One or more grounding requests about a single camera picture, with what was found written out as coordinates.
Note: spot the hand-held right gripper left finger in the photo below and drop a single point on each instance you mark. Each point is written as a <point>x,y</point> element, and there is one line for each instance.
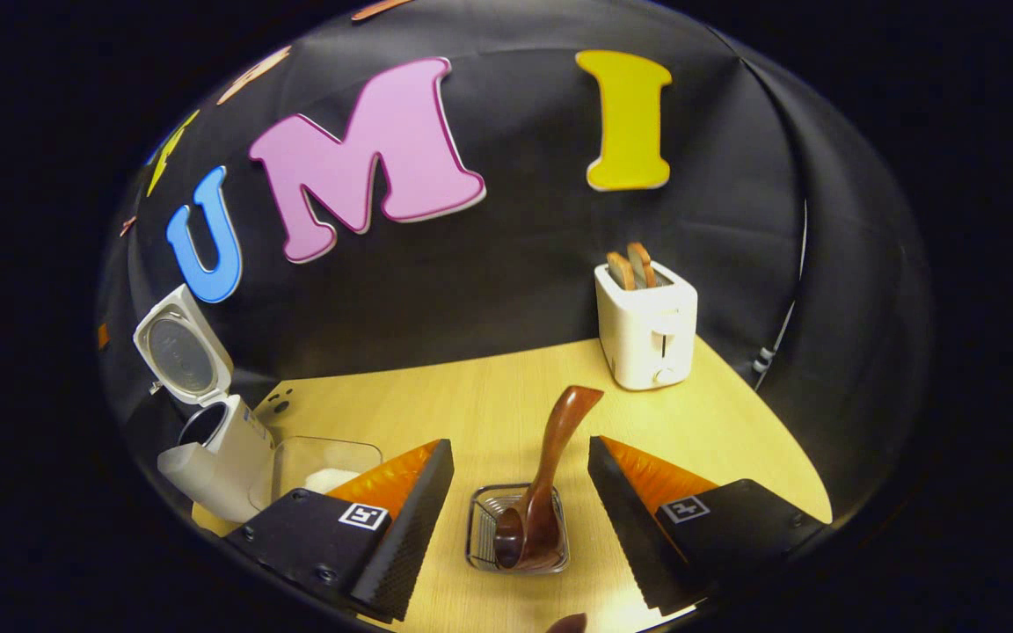
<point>414,536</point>

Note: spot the clear plastic container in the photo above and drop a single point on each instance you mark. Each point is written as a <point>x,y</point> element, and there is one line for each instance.
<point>313,453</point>

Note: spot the white rice cooker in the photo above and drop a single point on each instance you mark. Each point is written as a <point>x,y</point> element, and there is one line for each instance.
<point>238,457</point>

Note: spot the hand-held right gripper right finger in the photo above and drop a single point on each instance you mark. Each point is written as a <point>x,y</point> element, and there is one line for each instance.
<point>630,536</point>

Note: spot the copper spring clip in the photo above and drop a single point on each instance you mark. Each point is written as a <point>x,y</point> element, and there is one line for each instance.
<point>127,226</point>

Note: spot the brown wooden spoon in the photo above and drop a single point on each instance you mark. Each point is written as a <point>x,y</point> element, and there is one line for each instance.
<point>550,466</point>

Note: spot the white toaster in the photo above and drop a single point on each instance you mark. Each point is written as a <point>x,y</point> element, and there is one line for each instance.
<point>647,338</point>

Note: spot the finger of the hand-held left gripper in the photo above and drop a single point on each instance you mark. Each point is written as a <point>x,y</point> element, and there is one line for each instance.
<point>103,336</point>

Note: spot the black backdrop cloth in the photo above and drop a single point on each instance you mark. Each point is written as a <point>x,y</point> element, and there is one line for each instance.
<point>524,255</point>

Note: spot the brown toast slice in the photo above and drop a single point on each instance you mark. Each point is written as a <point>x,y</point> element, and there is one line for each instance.
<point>642,264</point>
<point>621,271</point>

